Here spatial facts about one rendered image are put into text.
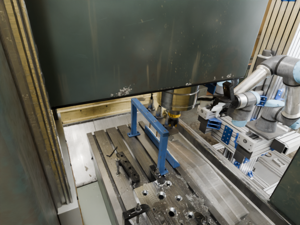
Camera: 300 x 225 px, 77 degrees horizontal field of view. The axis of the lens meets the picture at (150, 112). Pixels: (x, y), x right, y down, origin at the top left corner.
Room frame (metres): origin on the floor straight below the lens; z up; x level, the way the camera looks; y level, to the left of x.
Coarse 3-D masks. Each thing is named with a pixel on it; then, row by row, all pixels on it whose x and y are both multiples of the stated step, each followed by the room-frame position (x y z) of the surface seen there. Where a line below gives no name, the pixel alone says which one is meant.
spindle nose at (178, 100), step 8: (184, 88) 0.60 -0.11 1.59; (192, 88) 0.61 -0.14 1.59; (160, 96) 0.64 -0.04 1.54; (168, 96) 0.61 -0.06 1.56; (176, 96) 0.60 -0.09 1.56; (184, 96) 0.60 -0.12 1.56; (192, 96) 0.62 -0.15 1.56; (160, 104) 0.64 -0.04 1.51; (168, 104) 0.61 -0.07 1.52; (176, 104) 0.60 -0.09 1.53; (184, 104) 0.61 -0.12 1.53; (192, 104) 0.62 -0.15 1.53
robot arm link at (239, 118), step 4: (240, 108) 0.87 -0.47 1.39; (232, 112) 0.91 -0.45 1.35; (236, 112) 0.89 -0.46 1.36; (240, 112) 0.87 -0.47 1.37; (244, 112) 0.86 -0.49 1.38; (248, 112) 0.86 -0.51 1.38; (232, 116) 0.90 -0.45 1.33; (236, 116) 0.88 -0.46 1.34; (240, 116) 0.86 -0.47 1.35; (244, 116) 0.86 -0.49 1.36; (248, 116) 0.86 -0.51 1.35; (232, 120) 0.89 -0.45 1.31; (236, 120) 0.87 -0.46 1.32; (240, 120) 0.86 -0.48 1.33; (244, 120) 0.86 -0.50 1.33; (236, 124) 0.87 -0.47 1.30; (240, 124) 0.86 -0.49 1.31; (244, 124) 0.86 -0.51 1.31
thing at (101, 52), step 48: (48, 0) 0.38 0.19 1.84; (96, 0) 0.42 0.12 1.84; (144, 0) 0.47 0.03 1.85; (192, 0) 0.53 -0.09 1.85; (240, 0) 0.61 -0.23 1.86; (48, 48) 0.37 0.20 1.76; (96, 48) 0.42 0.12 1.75; (144, 48) 0.47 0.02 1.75; (192, 48) 0.54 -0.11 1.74; (240, 48) 0.64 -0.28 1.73; (96, 96) 0.41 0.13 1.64
